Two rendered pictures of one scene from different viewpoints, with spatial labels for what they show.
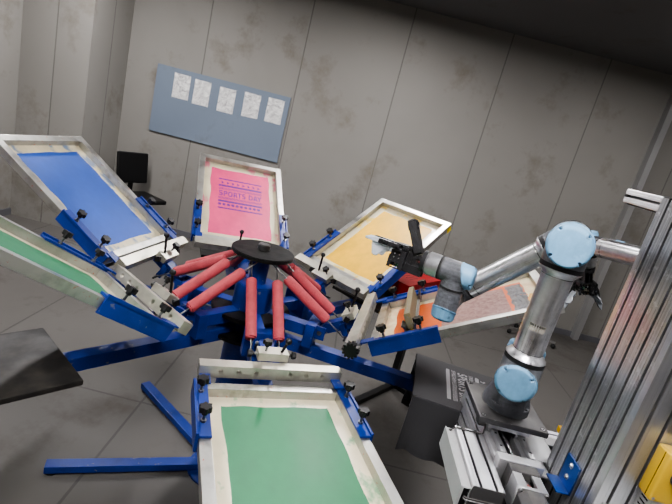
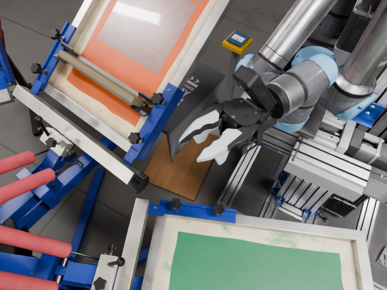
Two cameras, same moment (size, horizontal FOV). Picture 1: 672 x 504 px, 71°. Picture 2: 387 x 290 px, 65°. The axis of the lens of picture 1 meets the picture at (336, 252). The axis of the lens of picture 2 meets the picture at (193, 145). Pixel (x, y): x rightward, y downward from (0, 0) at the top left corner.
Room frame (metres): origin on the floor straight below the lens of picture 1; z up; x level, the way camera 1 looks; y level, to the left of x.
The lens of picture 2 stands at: (1.39, 0.14, 2.12)
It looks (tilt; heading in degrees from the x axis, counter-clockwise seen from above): 58 degrees down; 300
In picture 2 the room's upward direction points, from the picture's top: straight up
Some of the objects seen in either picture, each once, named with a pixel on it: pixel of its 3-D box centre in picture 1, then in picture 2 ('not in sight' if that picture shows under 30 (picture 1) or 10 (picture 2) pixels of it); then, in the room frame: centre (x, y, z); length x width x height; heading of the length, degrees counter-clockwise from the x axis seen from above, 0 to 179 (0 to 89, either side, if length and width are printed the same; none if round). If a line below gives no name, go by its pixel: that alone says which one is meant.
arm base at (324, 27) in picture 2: not in sight; (336, 17); (1.42, -1.17, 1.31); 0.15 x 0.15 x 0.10
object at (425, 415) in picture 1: (451, 441); (192, 121); (1.89, -0.72, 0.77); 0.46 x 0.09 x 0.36; 82
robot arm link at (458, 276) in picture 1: (456, 274); (307, 80); (1.40, -0.38, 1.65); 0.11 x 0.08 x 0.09; 66
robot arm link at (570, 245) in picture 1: (542, 313); (379, 38); (1.30, -0.62, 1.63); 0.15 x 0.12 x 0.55; 156
